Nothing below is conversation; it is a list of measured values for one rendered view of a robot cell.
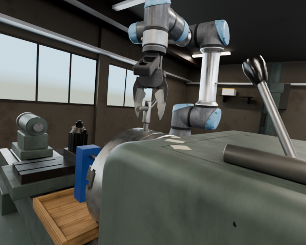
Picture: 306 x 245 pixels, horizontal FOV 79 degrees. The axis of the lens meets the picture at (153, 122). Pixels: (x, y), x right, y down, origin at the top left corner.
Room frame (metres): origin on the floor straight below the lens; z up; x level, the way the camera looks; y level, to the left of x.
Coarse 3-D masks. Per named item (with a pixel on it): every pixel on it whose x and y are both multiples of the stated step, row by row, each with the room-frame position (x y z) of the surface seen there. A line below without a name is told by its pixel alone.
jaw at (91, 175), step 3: (90, 165) 0.50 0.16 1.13; (90, 168) 0.49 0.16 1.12; (90, 171) 0.49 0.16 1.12; (93, 171) 0.45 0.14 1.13; (87, 174) 0.49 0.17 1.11; (90, 174) 0.48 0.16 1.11; (93, 174) 0.45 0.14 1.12; (87, 177) 0.49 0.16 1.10; (90, 177) 0.45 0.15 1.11; (93, 177) 0.45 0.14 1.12; (90, 180) 0.45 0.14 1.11; (93, 180) 0.44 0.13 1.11; (90, 183) 0.45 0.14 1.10; (90, 186) 0.44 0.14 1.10
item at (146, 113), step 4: (144, 104) 0.52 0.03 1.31; (148, 104) 0.52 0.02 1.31; (144, 112) 0.52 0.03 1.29; (148, 112) 0.52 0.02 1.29; (144, 116) 0.52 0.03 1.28; (148, 116) 0.52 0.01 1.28; (144, 120) 0.52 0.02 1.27; (148, 120) 0.52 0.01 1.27; (144, 124) 0.52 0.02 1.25; (148, 124) 0.53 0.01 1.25; (144, 128) 0.52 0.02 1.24
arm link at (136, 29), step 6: (132, 24) 0.73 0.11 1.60; (138, 24) 0.70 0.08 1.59; (132, 30) 0.71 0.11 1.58; (138, 30) 0.70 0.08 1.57; (192, 30) 0.96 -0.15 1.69; (132, 36) 0.72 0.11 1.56; (138, 36) 0.71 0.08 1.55; (192, 36) 0.96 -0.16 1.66; (138, 42) 0.73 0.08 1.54; (168, 42) 0.84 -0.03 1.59; (174, 42) 0.88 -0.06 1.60; (180, 42) 0.92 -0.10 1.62; (186, 42) 0.96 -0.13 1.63; (192, 42) 0.98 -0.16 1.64
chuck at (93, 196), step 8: (136, 128) 0.55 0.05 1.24; (120, 136) 0.50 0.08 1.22; (128, 136) 0.49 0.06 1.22; (136, 136) 0.48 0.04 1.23; (144, 136) 0.47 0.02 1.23; (112, 144) 0.47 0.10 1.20; (104, 152) 0.46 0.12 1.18; (96, 160) 0.46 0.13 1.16; (104, 160) 0.44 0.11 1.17; (96, 168) 0.44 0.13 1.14; (96, 176) 0.43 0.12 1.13; (96, 184) 0.42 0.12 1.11; (88, 192) 0.44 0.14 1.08; (96, 192) 0.41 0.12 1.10; (88, 200) 0.44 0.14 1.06; (96, 200) 0.41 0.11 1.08; (88, 208) 0.44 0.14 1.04; (96, 208) 0.41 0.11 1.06; (96, 216) 0.42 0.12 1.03
